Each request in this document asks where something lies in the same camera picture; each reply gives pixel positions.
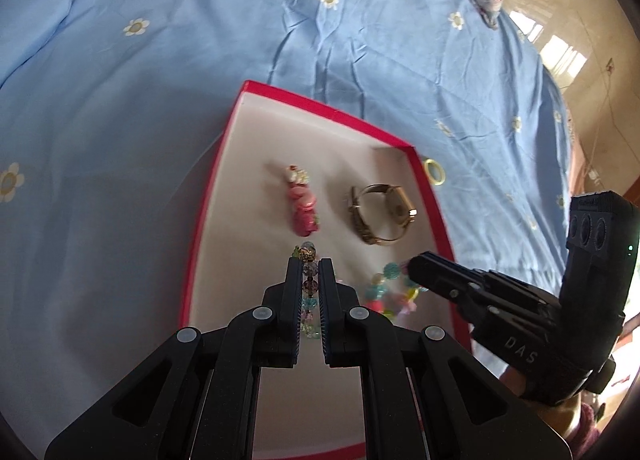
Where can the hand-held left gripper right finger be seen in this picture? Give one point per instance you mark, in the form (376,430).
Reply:
(327,300)

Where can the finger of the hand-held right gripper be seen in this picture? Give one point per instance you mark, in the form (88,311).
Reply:
(435,270)
(500,312)

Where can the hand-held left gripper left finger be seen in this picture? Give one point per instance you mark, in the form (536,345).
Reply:
(293,300)

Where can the red shallow box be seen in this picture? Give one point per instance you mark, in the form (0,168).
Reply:
(280,139)

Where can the person's right hand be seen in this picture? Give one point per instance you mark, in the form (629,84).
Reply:
(562,417)

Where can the gold wristwatch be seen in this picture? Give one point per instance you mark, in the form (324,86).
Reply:
(361,220)

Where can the pink bead charm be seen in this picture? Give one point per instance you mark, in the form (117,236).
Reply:
(302,202)

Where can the blue floral blanket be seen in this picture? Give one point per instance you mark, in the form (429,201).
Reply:
(150,89)

